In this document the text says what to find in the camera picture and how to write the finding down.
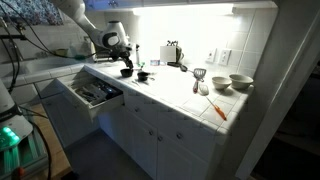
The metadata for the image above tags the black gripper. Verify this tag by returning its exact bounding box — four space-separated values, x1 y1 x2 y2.
110 45 135 70

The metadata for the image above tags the small black pot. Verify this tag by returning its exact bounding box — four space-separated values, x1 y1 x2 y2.
119 67 135 79
136 70 156 83

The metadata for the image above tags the slim white bottle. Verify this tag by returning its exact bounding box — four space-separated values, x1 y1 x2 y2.
134 43 141 67

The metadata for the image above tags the clear plastic water bottle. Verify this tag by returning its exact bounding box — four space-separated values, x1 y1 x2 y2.
148 49 162 67

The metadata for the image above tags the small cardboard carton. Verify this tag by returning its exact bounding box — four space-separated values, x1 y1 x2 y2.
159 45 178 64

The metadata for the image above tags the green sponge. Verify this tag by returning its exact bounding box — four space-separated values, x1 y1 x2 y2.
73 53 87 62

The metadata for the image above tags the open white cutlery drawer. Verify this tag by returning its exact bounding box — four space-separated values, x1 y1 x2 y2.
55 70 125 123

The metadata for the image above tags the black ladle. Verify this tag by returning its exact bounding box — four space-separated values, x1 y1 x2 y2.
179 63 196 75

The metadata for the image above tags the under cabinet light strip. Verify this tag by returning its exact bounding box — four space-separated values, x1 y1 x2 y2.
131 2 235 17

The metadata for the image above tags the small pale slotted utensil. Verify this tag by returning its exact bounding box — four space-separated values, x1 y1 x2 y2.
198 83 210 97

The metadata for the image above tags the small white ceramic bowl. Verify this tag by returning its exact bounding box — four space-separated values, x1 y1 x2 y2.
211 75 233 91

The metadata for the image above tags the blue floral curtain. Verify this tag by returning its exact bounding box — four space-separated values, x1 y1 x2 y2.
0 0 65 27

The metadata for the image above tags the white base cabinet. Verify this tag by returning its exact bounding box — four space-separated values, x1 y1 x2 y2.
33 71 234 180

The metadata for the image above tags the large white ceramic bowl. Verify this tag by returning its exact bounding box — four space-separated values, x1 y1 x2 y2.
228 73 255 91

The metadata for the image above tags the black mounting bar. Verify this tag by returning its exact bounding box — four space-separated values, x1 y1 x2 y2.
0 33 28 42

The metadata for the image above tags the robot stand cart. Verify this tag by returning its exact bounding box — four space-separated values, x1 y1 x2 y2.
0 131 49 180

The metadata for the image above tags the slotted spatula red handle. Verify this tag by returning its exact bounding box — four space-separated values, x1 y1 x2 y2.
192 67 208 95

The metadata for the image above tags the white wall cabinet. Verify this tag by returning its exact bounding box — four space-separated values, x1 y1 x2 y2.
83 0 278 10

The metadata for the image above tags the white wall outlet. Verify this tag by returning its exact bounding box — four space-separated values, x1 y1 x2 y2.
217 48 232 67
205 47 218 65

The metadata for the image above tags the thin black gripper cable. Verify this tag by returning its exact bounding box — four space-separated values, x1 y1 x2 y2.
0 0 111 60

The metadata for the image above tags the orange handled tool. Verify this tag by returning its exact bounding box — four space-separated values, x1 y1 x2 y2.
205 96 228 122

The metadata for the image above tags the black looped cable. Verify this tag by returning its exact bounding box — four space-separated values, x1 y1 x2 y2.
0 18 22 95

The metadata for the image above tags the black base cable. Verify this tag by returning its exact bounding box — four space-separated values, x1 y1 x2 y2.
19 105 54 180

